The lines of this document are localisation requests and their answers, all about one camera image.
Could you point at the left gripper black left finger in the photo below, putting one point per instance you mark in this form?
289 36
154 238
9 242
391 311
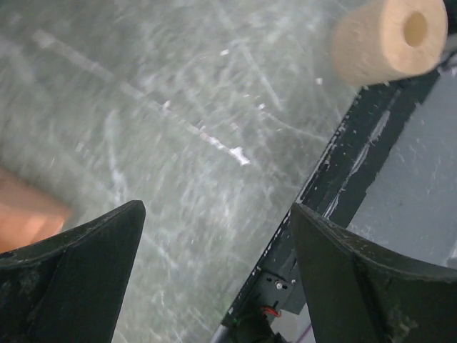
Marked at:
71 286

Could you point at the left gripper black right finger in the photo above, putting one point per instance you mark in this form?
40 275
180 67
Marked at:
359 291

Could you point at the brown roll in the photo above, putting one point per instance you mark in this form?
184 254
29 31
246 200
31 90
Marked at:
383 41

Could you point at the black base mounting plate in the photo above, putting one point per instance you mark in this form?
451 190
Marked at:
388 175

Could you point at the orange plastic file organizer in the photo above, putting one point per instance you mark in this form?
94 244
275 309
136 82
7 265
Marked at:
28 215

